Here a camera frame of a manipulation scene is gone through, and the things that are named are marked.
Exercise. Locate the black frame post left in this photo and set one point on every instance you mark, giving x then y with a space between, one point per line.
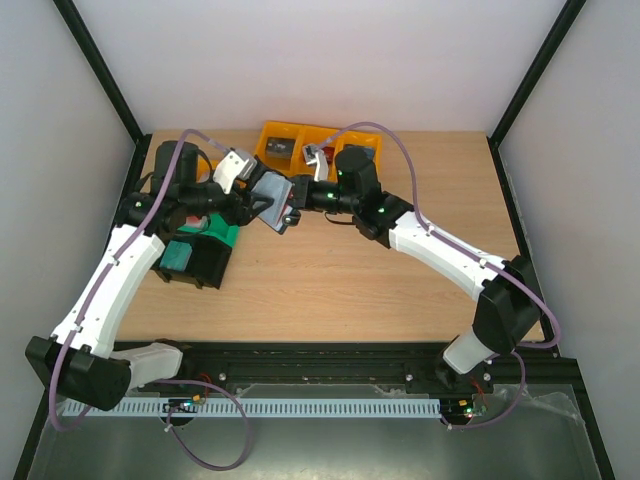
80 32

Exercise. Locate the white slotted cable duct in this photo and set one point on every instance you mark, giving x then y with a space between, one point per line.
277 408

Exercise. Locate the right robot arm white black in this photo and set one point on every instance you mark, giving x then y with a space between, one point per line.
506 293

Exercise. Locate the white red-circle card stack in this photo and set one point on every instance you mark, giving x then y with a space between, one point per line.
196 222

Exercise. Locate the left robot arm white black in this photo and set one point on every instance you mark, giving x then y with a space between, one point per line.
78 360

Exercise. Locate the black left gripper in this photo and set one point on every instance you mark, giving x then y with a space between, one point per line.
244 215

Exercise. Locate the grey VIP card stack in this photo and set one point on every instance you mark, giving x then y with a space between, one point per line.
279 147

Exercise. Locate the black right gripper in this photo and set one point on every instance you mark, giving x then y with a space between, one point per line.
298 192

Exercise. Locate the green plastic bin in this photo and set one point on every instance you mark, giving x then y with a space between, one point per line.
217 228

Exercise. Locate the yellow bin with grey cards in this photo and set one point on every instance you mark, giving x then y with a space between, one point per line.
276 129

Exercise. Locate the black frame post right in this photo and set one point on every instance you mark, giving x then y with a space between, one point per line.
550 45

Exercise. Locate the blue VIP card stack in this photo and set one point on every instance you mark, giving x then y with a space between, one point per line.
360 151

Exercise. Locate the yellow bin with red cards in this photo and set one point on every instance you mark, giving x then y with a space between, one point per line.
309 134

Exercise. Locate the teal VIP card stack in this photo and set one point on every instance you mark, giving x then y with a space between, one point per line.
176 256

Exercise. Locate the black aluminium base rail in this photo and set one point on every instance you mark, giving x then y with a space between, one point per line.
411 366

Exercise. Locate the red VIP card stack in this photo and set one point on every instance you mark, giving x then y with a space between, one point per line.
329 154

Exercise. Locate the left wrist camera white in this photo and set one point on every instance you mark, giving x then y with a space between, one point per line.
235 165

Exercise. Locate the black frame post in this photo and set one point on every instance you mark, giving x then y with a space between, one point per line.
550 45
80 32

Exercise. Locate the black leather card holder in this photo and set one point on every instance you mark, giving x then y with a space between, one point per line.
274 184

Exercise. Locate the yellow bin with blue cards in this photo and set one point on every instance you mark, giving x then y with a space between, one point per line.
370 143

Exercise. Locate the yellow bin near green bin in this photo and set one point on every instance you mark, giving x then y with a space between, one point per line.
205 169

